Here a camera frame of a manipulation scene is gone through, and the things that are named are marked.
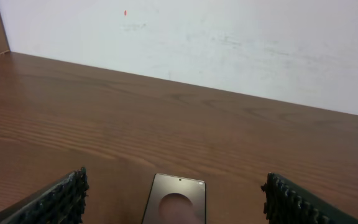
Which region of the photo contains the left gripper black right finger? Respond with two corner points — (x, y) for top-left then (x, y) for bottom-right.
(261, 172), (358, 224)

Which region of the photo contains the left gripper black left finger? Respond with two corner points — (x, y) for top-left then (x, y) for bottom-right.
(0, 167), (90, 224)

